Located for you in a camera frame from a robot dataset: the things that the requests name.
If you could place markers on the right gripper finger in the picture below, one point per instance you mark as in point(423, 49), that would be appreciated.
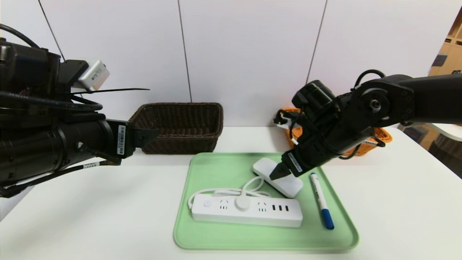
point(280, 172)

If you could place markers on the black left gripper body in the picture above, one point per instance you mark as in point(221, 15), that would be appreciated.
point(122, 139)

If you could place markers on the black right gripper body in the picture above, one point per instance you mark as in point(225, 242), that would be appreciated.
point(294, 162)

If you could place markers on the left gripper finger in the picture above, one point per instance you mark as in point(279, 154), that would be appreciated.
point(142, 137)

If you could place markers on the white oval plastic case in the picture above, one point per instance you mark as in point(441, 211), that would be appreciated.
point(292, 187)

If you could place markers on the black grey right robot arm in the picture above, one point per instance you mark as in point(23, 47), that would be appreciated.
point(397, 104)

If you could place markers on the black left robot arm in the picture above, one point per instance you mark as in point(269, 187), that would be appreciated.
point(32, 151)

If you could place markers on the dark brown wicker basket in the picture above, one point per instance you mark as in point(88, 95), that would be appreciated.
point(187, 137)

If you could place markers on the orange wicker basket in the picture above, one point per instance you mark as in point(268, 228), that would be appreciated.
point(384, 134)

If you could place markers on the white marker with blue cap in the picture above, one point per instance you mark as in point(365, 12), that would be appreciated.
point(321, 198)

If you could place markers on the light green plastic tray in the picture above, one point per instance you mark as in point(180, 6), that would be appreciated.
point(260, 238)

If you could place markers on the wooden shelf unit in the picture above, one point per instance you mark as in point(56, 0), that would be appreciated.
point(448, 54)

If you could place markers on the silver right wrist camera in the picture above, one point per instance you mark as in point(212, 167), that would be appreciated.
point(283, 124)

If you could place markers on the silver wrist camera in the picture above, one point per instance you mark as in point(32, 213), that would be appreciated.
point(283, 124)
point(94, 75)

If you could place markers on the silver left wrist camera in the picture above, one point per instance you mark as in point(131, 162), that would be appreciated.
point(94, 75)

